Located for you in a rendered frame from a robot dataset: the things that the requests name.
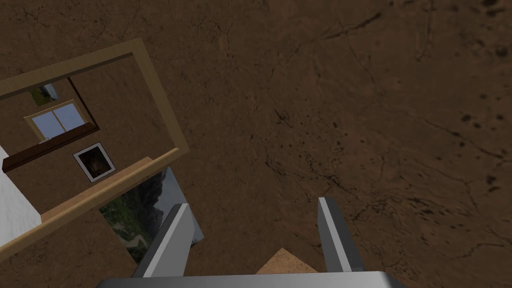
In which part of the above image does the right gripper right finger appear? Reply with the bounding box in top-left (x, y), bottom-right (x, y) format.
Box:
top-left (317, 196), bottom-right (366, 274)

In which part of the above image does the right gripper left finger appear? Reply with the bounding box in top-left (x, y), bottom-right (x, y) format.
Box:
top-left (131, 203), bottom-right (196, 279)

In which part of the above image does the large landscape picture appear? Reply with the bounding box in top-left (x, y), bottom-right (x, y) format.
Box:
top-left (99, 167), bottom-right (205, 266)

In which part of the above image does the white framed dark picture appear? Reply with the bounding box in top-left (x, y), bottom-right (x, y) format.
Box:
top-left (72, 141), bottom-right (117, 184)

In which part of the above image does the dark brown door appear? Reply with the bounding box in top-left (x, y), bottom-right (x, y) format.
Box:
top-left (1, 77), bottom-right (101, 174)

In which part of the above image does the small landscape picture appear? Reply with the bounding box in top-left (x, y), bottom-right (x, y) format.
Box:
top-left (30, 82), bottom-right (61, 107)

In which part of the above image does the window with light frame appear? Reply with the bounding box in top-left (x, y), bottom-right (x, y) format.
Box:
top-left (23, 99), bottom-right (88, 143)

